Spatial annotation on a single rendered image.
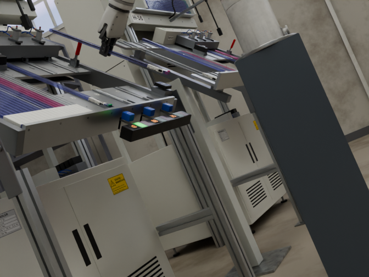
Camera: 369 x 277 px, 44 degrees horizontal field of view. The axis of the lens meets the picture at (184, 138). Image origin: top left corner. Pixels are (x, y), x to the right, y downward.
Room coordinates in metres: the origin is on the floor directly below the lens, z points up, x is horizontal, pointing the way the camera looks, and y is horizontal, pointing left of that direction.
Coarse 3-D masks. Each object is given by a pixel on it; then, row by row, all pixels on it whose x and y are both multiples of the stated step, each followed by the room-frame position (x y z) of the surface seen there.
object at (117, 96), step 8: (96, 88) 1.51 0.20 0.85; (104, 88) 1.55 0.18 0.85; (112, 88) 1.57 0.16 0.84; (120, 88) 1.59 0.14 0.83; (128, 88) 1.62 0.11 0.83; (136, 88) 1.65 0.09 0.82; (64, 96) 1.36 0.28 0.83; (72, 96) 1.38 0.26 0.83; (96, 96) 1.44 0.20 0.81; (104, 96) 1.46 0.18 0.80; (112, 96) 1.48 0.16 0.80; (120, 96) 1.50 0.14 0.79; (128, 96) 1.53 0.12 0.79; (136, 96) 1.55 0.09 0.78; (144, 96) 1.57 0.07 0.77; (152, 96) 1.60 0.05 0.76; (80, 104) 1.32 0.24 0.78; (88, 104) 1.34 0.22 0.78; (96, 104) 1.35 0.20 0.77; (112, 104) 1.39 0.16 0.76; (120, 104) 1.41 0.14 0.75
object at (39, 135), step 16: (96, 112) 1.22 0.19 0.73; (112, 112) 1.28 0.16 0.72; (160, 112) 1.53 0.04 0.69; (32, 128) 1.04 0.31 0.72; (48, 128) 1.08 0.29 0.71; (64, 128) 1.13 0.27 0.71; (80, 128) 1.19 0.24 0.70; (96, 128) 1.25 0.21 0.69; (112, 128) 1.32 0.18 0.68; (32, 144) 1.06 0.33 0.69; (48, 144) 1.10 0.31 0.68
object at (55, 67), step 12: (12, 60) 1.61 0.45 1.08; (36, 60) 1.69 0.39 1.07; (60, 60) 1.78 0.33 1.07; (12, 72) 1.47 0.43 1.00; (36, 72) 1.54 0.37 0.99; (48, 72) 1.57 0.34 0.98; (60, 72) 1.61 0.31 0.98; (72, 72) 1.65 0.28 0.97; (84, 72) 1.70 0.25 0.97; (36, 84) 1.57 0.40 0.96
